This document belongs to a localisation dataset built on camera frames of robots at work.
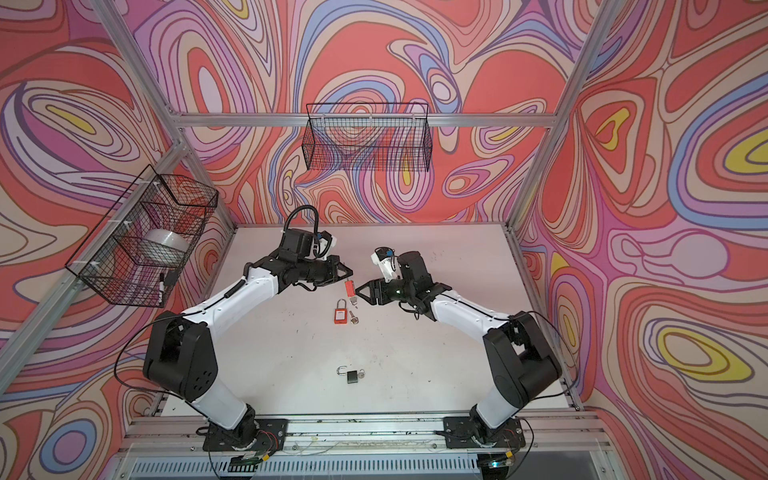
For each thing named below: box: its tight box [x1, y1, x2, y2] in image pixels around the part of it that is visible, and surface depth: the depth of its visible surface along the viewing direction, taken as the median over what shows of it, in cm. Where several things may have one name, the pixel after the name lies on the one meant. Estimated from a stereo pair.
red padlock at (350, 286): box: [345, 278, 356, 297], surface depth 84 cm
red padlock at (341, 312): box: [334, 298, 348, 325], surface depth 95 cm
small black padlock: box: [336, 365, 358, 384], surface depth 84 cm
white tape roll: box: [139, 229, 190, 263], surface depth 74 cm
